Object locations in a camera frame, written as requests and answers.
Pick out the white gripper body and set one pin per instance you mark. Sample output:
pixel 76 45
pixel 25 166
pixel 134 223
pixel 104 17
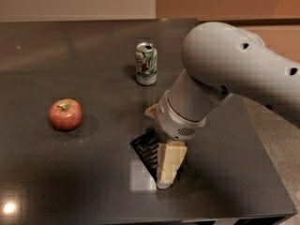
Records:
pixel 175 122

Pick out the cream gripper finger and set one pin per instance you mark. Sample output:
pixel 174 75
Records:
pixel 151 111
pixel 170 156

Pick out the black rxbar chocolate wrapper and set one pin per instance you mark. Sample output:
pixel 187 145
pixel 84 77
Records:
pixel 146 147

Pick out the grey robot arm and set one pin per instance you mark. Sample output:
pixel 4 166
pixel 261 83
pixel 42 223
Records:
pixel 219 61

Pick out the white green soda can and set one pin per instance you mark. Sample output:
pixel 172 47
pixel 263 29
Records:
pixel 146 58

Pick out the red apple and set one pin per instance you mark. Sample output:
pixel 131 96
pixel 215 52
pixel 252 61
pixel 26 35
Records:
pixel 66 114

